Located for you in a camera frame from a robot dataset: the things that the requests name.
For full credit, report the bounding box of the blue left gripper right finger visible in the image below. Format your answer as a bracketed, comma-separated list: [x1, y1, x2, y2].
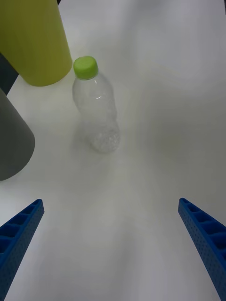
[178, 198, 226, 301]

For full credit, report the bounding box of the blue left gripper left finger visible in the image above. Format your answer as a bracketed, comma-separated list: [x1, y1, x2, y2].
[0, 198, 45, 301]

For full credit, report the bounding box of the clear bottle with green cap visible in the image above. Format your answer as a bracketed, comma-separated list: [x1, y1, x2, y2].
[72, 55, 121, 154]

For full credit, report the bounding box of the grey plastic bin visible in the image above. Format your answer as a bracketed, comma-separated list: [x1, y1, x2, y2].
[0, 88, 36, 181]

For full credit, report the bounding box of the yellow-green plastic bin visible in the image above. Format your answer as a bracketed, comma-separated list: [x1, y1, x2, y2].
[0, 0, 73, 87]

